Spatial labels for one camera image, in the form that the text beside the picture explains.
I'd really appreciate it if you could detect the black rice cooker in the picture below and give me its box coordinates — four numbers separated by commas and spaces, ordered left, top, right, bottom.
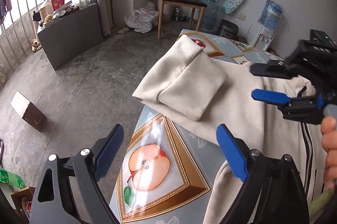
217, 20, 239, 39

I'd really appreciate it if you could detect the small brown wooden box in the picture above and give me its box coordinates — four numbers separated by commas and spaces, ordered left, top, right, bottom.
11, 91, 47, 132

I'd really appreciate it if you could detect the white water dispenser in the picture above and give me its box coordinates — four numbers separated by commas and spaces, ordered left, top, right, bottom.
247, 22, 275, 51

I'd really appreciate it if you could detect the metal balcony railing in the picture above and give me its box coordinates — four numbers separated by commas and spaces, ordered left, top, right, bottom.
1, 0, 45, 87

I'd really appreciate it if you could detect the fruit pattern bed sheet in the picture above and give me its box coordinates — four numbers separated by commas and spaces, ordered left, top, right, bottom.
110, 30, 273, 223

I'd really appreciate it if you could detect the cream zip jacket black trim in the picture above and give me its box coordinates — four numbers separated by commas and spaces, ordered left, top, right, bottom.
133, 35, 326, 223

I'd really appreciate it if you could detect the white plastic bag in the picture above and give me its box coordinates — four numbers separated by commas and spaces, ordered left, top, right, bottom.
124, 2, 159, 33

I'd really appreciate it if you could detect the empty clear water jug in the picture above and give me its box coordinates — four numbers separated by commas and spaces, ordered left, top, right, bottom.
200, 0, 221, 33

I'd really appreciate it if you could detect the dark grey low cabinet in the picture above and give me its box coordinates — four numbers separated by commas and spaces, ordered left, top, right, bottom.
37, 3, 103, 70

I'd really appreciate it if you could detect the green fuzzy sleeve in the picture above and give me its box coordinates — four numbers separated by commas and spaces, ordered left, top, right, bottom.
308, 189, 334, 223

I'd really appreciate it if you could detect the person's right hand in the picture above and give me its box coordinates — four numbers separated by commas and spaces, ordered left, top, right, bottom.
321, 116, 337, 190

